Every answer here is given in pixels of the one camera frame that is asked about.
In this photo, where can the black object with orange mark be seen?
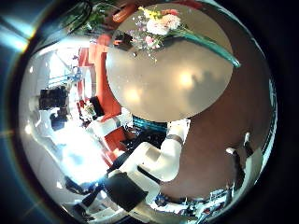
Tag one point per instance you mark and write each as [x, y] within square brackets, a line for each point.
[123, 40]

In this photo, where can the green leafy plant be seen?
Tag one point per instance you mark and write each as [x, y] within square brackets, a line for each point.
[93, 18]

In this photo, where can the flower bouquet with teal wrap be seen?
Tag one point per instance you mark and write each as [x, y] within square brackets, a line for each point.
[162, 25]

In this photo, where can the orange vase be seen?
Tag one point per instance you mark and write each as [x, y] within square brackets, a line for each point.
[124, 13]

